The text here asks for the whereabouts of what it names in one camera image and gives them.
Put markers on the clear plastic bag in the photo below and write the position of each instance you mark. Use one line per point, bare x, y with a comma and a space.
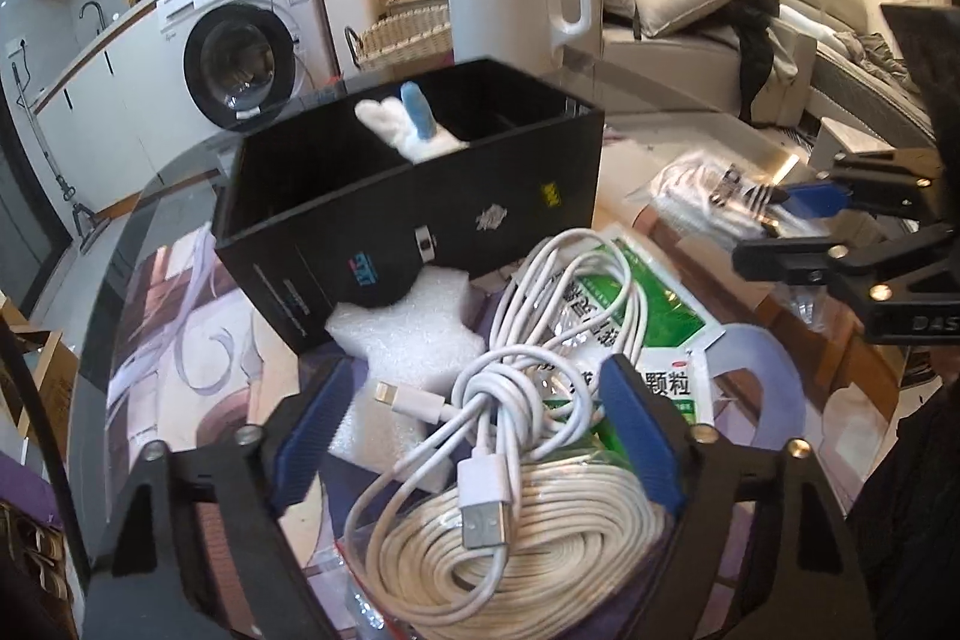
690, 186

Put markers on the black storage box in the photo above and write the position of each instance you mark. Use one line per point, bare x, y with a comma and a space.
337, 212

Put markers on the white and blue plush toy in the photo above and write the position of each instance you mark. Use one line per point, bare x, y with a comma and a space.
390, 123

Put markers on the purple cloth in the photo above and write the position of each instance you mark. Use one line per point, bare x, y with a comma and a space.
22, 482

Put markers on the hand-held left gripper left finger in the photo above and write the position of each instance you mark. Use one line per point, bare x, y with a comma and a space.
311, 437

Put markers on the beige sofa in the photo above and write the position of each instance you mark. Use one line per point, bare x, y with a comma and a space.
675, 63

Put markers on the bed with grey bedding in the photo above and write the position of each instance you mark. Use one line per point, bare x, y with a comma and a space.
870, 59

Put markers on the printed desk mat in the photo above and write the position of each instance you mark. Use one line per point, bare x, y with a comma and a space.
187, 340

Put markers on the kitchen faucet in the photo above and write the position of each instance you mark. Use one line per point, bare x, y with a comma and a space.
96, 10

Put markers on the cardboard box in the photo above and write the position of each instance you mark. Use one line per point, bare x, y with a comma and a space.
52, 385

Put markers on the wicker laundry basket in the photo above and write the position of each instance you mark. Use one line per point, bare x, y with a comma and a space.
405, 36

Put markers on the mop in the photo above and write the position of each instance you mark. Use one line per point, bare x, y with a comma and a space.
71, 205

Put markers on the green medicine packet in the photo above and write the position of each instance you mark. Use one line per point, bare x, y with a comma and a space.
660, 310

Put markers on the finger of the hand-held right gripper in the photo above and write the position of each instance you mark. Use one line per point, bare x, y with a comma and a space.
780, 257
817, 201

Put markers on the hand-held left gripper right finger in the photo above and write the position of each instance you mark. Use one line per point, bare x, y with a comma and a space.
637, 437

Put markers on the white foam piece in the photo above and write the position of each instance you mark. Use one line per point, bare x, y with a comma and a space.
405, 325

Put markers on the wall socket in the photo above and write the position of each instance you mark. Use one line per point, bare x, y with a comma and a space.
15, 46

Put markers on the white kitchen base cabinet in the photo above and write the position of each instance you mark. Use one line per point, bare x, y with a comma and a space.
105, 108

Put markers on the black jacket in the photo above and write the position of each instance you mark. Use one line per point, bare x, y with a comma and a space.
754, 48

